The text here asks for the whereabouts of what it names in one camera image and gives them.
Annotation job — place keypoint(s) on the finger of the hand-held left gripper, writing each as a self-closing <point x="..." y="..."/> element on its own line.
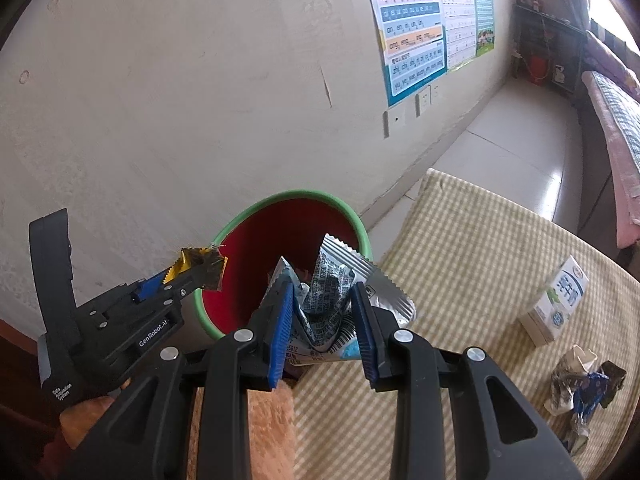
<point x="147" y="290"/>
<point x="187" y="284"/>

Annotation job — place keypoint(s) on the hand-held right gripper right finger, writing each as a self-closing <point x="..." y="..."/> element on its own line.
<point x="362" y="330"/>

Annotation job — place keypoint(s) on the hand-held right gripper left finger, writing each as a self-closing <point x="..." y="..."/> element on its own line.
<point x="280" y="335"/>

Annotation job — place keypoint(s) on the small gold foil wrapper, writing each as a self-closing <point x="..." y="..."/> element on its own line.
<point x="205" y="265"/>

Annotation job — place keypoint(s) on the silver wrapper with blue print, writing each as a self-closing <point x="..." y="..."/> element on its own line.
<point x="325" y="285"/>

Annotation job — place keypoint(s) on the red bin with green rim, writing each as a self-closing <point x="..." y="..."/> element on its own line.
<point x="280" y="230"/>

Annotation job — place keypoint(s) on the yellow checked tablecloth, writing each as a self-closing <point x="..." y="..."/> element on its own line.
<point x="475" y="240"/>

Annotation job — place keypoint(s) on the white milk carton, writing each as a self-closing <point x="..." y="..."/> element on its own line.
<point x="555" y="305"/>

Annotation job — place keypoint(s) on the silver yellow crumpled wrapper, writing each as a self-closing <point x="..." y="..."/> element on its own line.
<point x="567" y="380"/>

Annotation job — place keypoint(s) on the blue snack wrapper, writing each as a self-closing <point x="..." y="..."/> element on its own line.
<point x="587" y="390"/>

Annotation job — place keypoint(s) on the dark brown crumpled wrapper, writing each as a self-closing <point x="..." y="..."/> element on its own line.
<point x="614" y="377"/>

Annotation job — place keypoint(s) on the pink blanket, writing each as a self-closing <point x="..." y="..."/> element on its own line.
<point x="625" y="200"/>

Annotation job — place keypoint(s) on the red bucket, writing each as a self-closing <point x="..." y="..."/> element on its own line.
<point x="539" y="69"/>

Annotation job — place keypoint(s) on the checked bed quilt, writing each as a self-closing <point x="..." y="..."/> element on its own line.
<point x="620" y="110"/>

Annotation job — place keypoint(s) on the dark shelf unit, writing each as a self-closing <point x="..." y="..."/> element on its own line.
<point x="530" y="35"/>

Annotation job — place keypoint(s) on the white blank wall plate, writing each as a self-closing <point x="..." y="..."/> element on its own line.
<point x="393" y="123"/>

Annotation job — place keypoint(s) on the white wall socket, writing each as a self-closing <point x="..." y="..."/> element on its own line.
<point x="436" y="94"/>
<point x="422" y="101"/>

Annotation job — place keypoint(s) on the blue-bordered wall poster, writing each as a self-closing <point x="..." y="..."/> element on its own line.
<point x="405" y="35"/>

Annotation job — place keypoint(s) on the white chart wall poster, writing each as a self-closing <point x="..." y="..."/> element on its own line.
<point x="457" y="10"/>

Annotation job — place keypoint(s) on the green-bordered wall poster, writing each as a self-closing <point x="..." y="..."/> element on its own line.
<point x="482" y="0"/>

